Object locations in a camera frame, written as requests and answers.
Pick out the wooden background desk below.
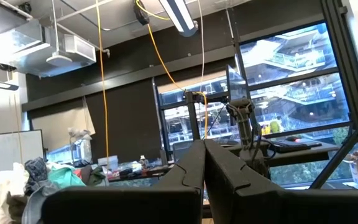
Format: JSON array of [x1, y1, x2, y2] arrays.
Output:
[[107, 166, 175, 187]]

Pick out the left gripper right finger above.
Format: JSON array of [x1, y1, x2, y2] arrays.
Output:
[[203, 138, 358, 224]]

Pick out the silver air duct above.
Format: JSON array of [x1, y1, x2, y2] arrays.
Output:
[[0, 0, 98, 78]]

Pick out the dark plaid cloth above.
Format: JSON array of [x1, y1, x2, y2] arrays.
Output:
[[24, 156, 48, 195]]

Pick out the dark green garment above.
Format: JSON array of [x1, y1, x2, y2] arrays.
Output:
[[80, 164, 109, 187]]

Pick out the black side desk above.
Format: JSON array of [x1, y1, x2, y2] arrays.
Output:
[[225, 139, 341, 168]]

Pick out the beige window blind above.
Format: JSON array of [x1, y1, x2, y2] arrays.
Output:
[[30, 95, 96, 154]]

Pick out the glass vase white flowers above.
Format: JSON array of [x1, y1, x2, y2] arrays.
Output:
[[68, 126, 93, 165]]

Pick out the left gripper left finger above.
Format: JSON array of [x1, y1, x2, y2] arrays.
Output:
[[42, 139, 206, 224]]

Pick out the white hanging cable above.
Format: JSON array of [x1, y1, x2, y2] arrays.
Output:
[[196, 0, 205, 93]]

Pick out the whiteboard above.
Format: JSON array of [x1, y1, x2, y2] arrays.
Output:
[[0, 129, 45, 178]]

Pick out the teal cloth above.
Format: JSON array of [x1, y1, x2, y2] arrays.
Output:
[[47, 166, 86, 190]]

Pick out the clear plastic container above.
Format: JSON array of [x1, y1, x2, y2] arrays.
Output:
[[97, 154, 120, 171]]

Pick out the black aluminium rig frame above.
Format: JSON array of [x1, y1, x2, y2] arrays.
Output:
[[309, 0, 358, 190]]

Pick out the black ceiling cable reel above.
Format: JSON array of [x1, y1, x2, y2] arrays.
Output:
[[133, 0, 151, 26]]

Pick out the blue denim garment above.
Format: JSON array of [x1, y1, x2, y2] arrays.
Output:
[[21, 182, 60, 224]]

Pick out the black keyboard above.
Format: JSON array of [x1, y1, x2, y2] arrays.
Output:
[[270, 139, 323, 154]]

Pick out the yellow cable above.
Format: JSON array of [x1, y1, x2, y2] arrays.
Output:
[[94, 0, 110, 164], [134, 0, 210, 140]]

